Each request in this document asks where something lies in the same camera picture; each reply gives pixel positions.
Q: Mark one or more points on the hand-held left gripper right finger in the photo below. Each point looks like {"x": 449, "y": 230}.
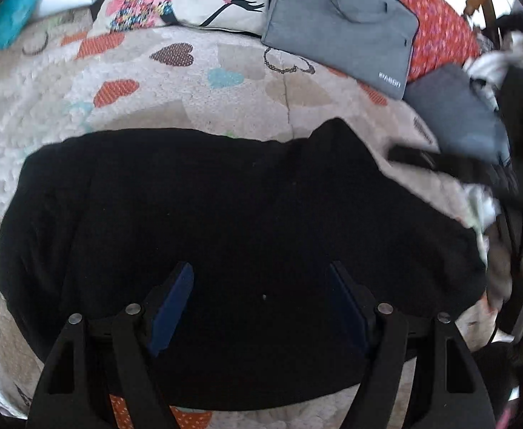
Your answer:
{"x": 348, "y": 308}

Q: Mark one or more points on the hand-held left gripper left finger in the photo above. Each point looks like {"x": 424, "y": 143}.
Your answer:
{"x": 172, "y": 308}

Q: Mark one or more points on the white cloth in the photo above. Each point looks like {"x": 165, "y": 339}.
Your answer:
{"x": 489, "y": 65}

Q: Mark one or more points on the printed figure pillow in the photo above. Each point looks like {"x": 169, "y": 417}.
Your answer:
{"x": 190, "y": 0}

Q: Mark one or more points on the black pants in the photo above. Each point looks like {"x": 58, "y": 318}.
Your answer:
{"x": 221, "y": 210}

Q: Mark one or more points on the heart print blanket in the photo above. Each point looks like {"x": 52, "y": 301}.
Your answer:
{"x": 154, "y": 102}

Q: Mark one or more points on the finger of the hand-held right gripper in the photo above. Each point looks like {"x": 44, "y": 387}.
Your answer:
{"x": 449, "y": 163}

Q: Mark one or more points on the red floral cushion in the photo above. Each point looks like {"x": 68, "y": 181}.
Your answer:
{"x": 440, "y": 22}

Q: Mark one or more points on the grey fabric bag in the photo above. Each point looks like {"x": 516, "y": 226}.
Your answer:
{"x": 453, "y": 111}

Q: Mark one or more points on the grey laptop bag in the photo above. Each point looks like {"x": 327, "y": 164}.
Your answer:
{"x": 333, "y": 40}

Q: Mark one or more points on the wooden railing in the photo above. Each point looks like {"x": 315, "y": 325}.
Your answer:
{"x": 484, "y": 4}

